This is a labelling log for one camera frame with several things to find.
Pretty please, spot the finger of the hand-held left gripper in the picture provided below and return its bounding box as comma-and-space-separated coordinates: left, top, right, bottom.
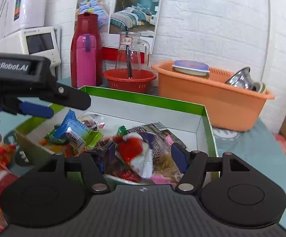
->
18, 101, 55, 119
40, 80, 92, 111

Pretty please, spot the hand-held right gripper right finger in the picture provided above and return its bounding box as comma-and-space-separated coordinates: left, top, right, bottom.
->
171, 143, 251, 194

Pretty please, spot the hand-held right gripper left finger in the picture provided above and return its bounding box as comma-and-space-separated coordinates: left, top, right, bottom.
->
38, 152, 110, 194

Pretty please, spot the pink noodle snack packet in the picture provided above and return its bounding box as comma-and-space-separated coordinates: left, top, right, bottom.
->
152, 135, 183, 186

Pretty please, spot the light green small packet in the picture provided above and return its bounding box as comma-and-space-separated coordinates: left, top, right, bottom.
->
83, 129, 104, 149

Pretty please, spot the blue cookie packet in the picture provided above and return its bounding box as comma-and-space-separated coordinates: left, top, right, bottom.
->
52, 109, 89, 149

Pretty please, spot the clear date candy packet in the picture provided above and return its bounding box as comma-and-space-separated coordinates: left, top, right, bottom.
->
80, 113, 107, 130

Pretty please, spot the brown chip packet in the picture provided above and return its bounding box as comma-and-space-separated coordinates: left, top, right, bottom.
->
126, 122, 187, 151

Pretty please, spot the small red white packet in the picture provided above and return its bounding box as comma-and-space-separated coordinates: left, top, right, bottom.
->
113, 132, 155, 179

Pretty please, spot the green cardboard box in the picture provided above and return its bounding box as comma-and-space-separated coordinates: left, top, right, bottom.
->
14, 85, 219, 186

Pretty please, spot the pink thermos bottle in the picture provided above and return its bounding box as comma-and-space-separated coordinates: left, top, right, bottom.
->
76, 34, 97, 88

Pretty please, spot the white appliance with screen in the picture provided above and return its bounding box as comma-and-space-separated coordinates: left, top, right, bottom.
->
0, 26, 62, 75

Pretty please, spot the orange plastic basin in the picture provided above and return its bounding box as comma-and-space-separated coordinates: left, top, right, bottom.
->
151, 60, 275, 132

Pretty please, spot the red plastic bowl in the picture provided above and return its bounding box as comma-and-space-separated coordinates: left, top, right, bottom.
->
103, 68, 158, 94

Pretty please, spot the dark stirring stick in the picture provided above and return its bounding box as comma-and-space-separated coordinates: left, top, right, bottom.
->
127, 45, 133, 79

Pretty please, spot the white water purifier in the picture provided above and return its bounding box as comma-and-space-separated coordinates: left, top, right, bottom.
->
0, 0, 49, 38

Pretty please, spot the red thermos jug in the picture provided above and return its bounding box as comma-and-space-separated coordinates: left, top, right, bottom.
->
70, 11, 103, 88

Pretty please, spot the glass pitcher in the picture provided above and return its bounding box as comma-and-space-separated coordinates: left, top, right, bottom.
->
115, 31, 150, 80

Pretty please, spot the blue lidded container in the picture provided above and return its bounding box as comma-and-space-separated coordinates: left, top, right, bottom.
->
171, 60, 211, 80

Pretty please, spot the steel bowl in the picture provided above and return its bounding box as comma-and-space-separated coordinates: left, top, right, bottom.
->
224, 66, 254, 91

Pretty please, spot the white green bowl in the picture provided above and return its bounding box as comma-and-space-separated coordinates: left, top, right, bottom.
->
252, 81, 267, 93

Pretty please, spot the wall poster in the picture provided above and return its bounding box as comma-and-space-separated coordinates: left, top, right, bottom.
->
74, 0, 163, 63

